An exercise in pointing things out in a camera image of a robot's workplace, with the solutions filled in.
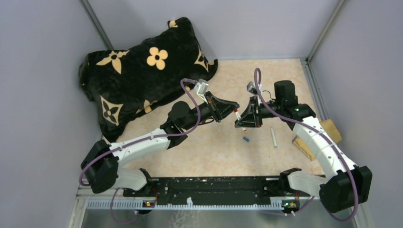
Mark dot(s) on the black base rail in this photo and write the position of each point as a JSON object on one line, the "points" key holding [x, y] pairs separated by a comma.
{"points": [[215, 191]]}

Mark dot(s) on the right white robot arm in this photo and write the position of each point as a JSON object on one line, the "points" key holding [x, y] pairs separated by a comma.
{"points": [[345, 184]]}

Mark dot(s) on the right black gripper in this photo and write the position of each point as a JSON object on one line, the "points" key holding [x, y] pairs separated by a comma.
{"points": [[250, 117]]}

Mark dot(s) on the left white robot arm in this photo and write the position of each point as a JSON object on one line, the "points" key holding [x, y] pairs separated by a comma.
{"points": [[104, 166]]}

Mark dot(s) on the black floral plush blanket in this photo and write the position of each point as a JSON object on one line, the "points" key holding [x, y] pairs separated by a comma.
{"points": [[127, 84]]}

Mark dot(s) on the grey cable duct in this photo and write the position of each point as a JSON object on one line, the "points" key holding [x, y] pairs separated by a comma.
{"points": [[141, 205]]}

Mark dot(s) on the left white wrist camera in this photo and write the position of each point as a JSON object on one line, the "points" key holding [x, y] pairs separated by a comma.
{"points": [[201, 88]]}

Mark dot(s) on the white light-blue pen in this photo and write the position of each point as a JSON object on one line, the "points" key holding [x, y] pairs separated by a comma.
{"points": [[273, 137]]}

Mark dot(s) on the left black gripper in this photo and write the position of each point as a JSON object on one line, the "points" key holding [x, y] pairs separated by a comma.
{"points": [[213, 107]]}

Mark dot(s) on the white red-tip pen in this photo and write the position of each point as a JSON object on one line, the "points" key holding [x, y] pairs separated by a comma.
{"points": [[239, 123]]}

